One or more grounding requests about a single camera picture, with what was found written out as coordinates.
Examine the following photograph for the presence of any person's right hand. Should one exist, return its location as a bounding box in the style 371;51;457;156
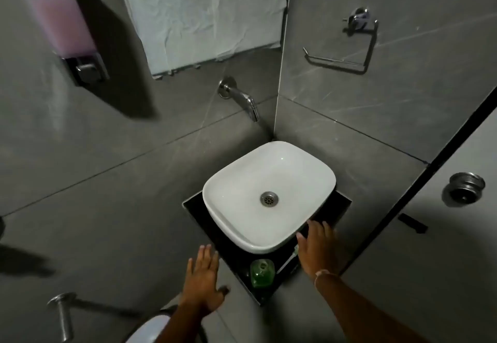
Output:
296;219;343;281

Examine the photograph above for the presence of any person's left hand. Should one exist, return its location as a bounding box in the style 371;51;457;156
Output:
179;244;231;315

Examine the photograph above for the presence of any person's right forearm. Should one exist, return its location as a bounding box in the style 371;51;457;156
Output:
315;272;432;343

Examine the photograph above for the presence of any person's left forearm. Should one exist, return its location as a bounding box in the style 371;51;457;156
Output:
154;303;213;343

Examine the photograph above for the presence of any black sink counter slab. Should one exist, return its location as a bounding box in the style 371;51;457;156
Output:
182;190;352;307

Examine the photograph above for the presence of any pale wrist thread band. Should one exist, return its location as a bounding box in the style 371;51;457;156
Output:
314;269;341;290

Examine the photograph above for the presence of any green plastic bottle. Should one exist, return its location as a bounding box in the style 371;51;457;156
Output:
250;259;276;288

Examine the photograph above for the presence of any white toilet seat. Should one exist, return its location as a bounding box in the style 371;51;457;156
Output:
124;313;172;343

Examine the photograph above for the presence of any white ceramic sink basin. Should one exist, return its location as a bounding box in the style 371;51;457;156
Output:
202;141;337;255

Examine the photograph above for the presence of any black door latch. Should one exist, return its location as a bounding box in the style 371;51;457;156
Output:
398;213;429;234

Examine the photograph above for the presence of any grey door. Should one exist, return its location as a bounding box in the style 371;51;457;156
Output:
343;106;497;343

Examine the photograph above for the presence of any steel door knob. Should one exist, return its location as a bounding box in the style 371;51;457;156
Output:
441;172;486;208

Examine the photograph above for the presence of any mirror covered with white paper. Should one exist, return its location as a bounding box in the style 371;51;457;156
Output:
113;0;291;79

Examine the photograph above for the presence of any black door frame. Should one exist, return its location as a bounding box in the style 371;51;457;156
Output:
339;86;497;276

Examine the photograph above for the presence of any steel wall handle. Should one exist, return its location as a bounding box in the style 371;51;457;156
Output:
47;292;78;343

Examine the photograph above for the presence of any chrome wall faucet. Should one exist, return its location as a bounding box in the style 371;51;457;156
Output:
217;76;259;123

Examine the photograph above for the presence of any chrome towel ring holder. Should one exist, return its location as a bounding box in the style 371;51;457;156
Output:
303;7;379;75

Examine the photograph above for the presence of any pink wall soap dispenser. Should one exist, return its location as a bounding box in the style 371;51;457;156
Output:
9;0;109;87

